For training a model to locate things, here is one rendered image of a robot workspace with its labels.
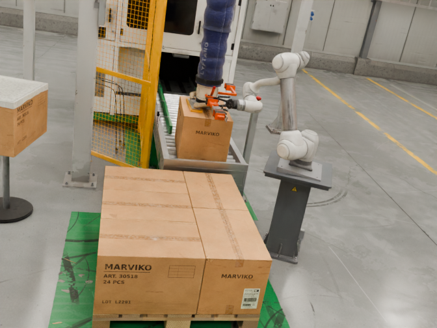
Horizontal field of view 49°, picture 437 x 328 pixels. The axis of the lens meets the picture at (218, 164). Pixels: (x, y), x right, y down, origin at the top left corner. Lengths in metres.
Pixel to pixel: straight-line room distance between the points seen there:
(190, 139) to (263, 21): 8.82
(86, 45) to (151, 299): 2.29
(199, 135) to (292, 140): 0.82
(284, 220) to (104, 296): 1.59
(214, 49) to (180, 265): 1.85
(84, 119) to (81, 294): 1.74
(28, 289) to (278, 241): 1.86
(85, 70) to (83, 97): 0.24
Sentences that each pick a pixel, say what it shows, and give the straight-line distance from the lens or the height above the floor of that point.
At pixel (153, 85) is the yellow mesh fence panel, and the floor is 0.99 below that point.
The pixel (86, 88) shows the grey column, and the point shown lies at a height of 0.92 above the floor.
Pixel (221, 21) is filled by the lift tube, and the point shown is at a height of 1.68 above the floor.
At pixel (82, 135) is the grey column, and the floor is 0.49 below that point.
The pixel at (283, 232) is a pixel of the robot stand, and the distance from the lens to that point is 3.84.
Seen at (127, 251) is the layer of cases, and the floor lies 0.54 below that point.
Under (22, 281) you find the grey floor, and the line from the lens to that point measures 3.44.
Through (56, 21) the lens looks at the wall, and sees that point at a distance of 12.55.
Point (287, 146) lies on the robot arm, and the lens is 3.39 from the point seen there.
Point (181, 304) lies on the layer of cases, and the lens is 2.93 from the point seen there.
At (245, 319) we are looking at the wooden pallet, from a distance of 3.10.
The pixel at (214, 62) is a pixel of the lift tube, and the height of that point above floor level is 1.36.
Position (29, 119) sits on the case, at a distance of 3.78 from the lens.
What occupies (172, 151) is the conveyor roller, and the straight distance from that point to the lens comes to 4.14.
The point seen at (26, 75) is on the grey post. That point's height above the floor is 0.43.
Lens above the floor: 2.06
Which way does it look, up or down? 22 degrees down
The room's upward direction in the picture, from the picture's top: 10 degrees clockwise
